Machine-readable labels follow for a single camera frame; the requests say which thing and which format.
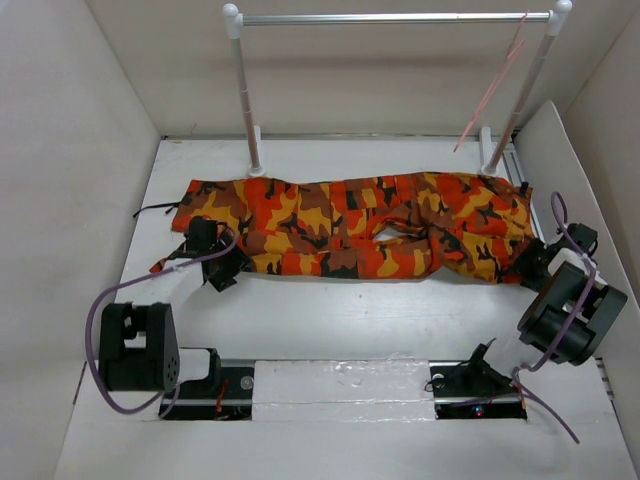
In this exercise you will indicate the pink wire hanger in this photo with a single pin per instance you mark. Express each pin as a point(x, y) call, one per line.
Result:
point(511, 55)

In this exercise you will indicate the white metal clothes rack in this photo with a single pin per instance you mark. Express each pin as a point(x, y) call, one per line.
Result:
point(379, 70)

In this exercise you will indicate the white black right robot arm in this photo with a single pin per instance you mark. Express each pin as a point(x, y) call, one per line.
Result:
point(574, 307)

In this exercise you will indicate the orange camouflage trousers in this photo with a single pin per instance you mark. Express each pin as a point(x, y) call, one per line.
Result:
point(403, 227)

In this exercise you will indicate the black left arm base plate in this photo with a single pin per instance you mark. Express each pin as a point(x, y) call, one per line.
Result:
point(225, 395)

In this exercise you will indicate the white foam board panel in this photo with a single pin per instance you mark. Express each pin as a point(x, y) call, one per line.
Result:
point(561, 191)

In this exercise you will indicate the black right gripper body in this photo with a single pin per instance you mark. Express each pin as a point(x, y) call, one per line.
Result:
point(529, 263)

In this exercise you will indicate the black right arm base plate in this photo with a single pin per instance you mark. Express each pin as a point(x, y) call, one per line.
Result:
point(463, 392)

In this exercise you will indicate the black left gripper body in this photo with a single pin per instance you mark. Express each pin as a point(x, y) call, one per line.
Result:
point(227, 267)

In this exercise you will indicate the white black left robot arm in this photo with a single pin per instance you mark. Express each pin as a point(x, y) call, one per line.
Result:
point(138, 342)

